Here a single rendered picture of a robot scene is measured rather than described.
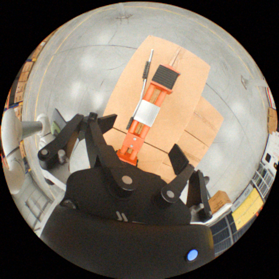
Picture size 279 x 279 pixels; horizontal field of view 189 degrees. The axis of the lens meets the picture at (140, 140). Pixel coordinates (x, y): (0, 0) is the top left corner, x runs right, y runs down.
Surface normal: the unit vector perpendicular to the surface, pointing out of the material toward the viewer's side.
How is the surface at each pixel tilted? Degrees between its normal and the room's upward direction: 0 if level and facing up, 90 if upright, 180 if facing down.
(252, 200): 91
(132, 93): 0
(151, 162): 0
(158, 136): 0
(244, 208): 90
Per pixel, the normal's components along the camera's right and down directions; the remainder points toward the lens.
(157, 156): -0.07, 0.34
